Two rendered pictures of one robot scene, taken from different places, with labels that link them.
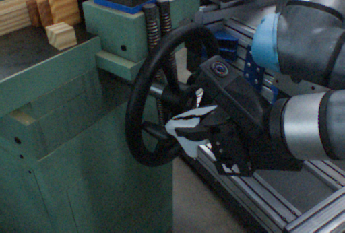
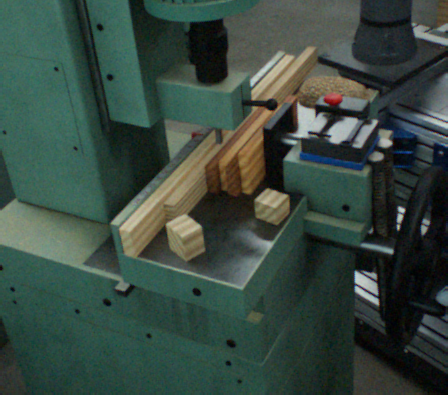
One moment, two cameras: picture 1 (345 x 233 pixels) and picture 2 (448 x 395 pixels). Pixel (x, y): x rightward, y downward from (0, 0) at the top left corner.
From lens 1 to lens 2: 0.60 m
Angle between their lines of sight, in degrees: 5
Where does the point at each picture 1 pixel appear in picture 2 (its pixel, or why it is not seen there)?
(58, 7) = (251, 169)
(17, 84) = (257, 278)
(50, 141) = (271, 336)
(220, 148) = not seen: outside the picture
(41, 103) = (268, 293)
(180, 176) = not seen: hidden behind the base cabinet
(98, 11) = (309, 169)
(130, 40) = (357, 199)
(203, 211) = not seen: outside the picture
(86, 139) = (292, 325)
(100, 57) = (313, 222)
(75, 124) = (287, 310)
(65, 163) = (278, 363)
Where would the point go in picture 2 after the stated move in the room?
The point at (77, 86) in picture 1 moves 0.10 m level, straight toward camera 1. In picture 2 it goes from (290, 262) to (326, 301)
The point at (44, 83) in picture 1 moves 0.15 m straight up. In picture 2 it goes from (271, 269) to (266, 186)
